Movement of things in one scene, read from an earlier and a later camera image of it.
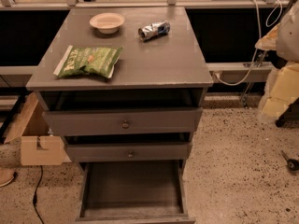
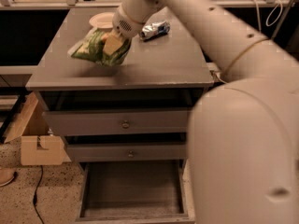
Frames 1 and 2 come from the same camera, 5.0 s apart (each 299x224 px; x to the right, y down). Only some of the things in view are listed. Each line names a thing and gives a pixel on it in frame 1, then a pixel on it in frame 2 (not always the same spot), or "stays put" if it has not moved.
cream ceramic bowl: [107, 22] stays put
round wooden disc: [7, 175] stays put
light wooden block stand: [38, 146] stays put
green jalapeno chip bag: [99, 61] to [91, 47]
